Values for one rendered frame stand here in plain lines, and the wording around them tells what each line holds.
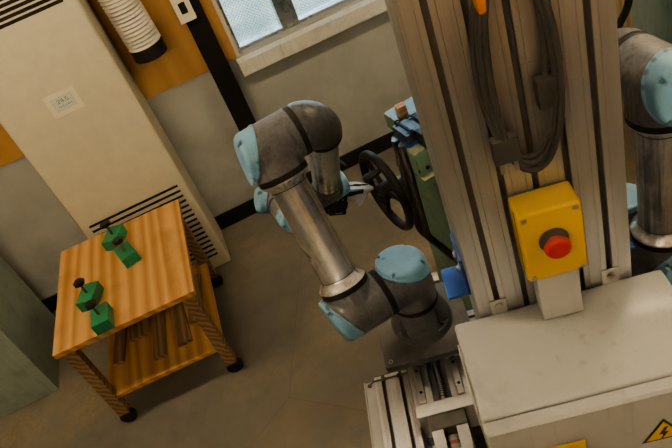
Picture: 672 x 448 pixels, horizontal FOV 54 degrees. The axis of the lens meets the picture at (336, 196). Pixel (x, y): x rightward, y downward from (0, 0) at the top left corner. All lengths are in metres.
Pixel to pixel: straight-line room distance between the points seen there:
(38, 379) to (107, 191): 0.91
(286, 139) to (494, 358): 0.62
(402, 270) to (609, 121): 0.69
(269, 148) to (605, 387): 0.77
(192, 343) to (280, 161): 1.61
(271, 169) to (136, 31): 1.66
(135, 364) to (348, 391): 0.92
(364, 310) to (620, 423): 0.63
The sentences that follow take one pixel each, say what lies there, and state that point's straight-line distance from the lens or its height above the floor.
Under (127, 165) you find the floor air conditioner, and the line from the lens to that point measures 3.06.
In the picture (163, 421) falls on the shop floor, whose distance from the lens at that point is 2.96.
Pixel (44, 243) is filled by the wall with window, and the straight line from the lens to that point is 3.62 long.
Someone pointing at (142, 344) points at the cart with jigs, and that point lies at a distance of 3.02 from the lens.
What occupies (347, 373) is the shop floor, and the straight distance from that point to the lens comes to 2.70.
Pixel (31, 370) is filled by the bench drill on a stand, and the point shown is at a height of 0.17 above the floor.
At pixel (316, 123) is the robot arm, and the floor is 1.39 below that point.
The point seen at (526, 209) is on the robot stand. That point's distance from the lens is 0.93.
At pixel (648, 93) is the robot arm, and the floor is 1.42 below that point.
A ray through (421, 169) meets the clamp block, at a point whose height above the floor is 0.90.
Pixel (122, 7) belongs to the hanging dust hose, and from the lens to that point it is 2.91.
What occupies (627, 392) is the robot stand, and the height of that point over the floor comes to 1.23.
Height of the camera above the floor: 2.09
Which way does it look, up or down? 37 degrees down
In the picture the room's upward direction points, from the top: 22 degrees counter-clockwise
